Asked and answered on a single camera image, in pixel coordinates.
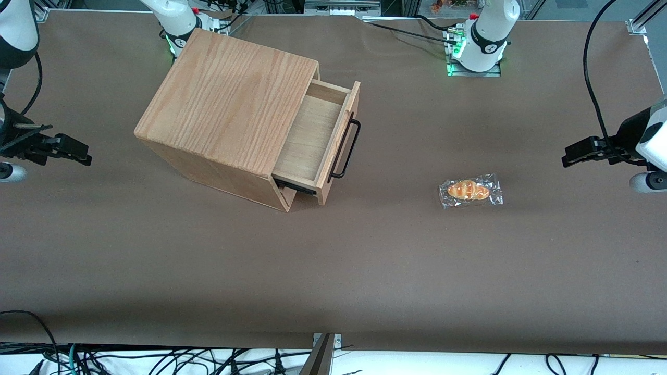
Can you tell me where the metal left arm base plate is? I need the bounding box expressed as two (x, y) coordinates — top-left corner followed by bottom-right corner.
(444, 29), (502, 78)

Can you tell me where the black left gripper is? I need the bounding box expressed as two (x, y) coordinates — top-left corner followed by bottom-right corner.
(562, 106), (659, 168)

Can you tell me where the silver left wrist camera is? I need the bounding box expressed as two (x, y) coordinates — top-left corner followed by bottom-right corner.
(629, 171), (667, 194)

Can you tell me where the light wooden cabinet body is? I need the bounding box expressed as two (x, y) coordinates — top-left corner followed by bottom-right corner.
(134, 28), (319, 213)

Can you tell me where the black drawer slide rail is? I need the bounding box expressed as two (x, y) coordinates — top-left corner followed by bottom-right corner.
(273, 176), (318, 197)

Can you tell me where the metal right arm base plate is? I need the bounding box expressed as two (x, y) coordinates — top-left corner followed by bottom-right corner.
(195, 11), (232, 36)

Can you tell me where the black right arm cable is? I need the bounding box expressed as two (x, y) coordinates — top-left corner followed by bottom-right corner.
(20, 51), (43, 116)

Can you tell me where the short black table cable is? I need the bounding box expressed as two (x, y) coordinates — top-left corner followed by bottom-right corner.
(415, 15), (459, 33)

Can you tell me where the black metal drawer handle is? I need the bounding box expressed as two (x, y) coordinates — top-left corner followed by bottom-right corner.
(327, 112), (361, 183)

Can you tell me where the black looped cable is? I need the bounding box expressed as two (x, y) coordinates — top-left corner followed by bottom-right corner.
(0, 310), (59, 375)

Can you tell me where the bread roll in clear wrapper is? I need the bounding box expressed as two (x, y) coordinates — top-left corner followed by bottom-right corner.
(438, 173), (504, 210)

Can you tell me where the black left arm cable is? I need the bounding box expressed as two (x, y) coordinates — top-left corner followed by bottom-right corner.
(583, 0), (625, 165)

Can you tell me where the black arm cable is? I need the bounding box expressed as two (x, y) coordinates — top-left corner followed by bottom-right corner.
(20, 51), (43, 116)
(583, 0), (625, 165)

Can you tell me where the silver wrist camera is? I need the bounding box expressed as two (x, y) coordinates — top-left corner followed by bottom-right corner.
(629, 171), (667, 194)
(0, 162), (28, 183)

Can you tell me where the long black table cable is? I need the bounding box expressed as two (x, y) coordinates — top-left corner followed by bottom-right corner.
(363, 20), (459, 45)

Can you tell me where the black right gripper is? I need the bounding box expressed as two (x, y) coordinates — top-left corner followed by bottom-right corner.
(0, 98), (92, 167)

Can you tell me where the light wooden drawer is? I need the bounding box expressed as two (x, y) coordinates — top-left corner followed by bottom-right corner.
(271, 80), (361, 206)

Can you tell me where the grey background device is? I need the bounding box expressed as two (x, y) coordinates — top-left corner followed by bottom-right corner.
(304, 0), (382, 16)

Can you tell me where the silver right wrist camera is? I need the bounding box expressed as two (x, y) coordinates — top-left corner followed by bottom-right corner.
(0, 162), (28, 183)

